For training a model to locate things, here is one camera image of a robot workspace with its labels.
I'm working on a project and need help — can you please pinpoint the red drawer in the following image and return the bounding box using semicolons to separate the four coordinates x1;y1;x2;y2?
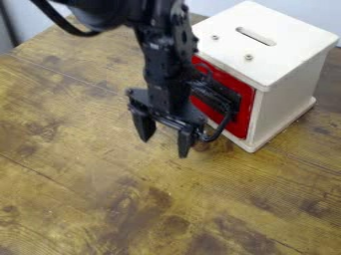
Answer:
191;56;256;139

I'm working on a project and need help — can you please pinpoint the dark vertical post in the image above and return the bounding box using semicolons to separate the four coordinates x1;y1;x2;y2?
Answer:
0;0;21;47

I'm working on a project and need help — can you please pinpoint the black drawer handle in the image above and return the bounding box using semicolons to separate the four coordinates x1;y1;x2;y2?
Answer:
191;76;241;142

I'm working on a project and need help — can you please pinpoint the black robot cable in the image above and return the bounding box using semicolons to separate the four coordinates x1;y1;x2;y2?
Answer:
30;0;102;38

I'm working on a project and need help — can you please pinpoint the white wooden cabinet box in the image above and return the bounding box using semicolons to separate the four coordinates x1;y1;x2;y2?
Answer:
193;1;339;152

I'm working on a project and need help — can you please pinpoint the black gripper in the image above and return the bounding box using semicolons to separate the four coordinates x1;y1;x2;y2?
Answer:
128;40;205;158

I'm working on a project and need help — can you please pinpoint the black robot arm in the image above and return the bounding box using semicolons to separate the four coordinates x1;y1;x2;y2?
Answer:
30;0;205;158

